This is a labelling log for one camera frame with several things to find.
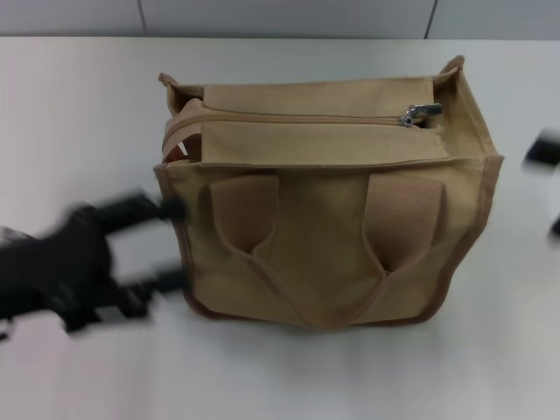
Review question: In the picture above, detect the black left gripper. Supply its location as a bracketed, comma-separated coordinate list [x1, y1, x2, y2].
[0, 188, 188, 337]

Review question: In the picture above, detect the silver metal zipper pull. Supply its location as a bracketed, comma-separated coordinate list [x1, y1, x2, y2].
[396, 101, 444, 130]

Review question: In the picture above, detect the khaki canvas food bag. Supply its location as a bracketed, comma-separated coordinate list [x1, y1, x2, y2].
[151, 54, 505, 330]

